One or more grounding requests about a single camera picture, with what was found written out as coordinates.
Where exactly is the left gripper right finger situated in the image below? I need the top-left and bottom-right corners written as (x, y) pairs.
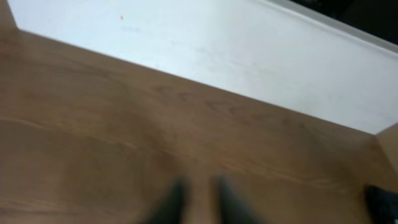
top-left (216, 176), bottom-right (261, 224)

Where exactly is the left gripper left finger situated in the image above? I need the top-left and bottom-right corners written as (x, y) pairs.
top-left (144, 179), bottom-right (188, 224)

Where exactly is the black polo shirt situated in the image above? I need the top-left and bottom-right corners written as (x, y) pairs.
top-left (364, 185), bottom-right (397, 224)

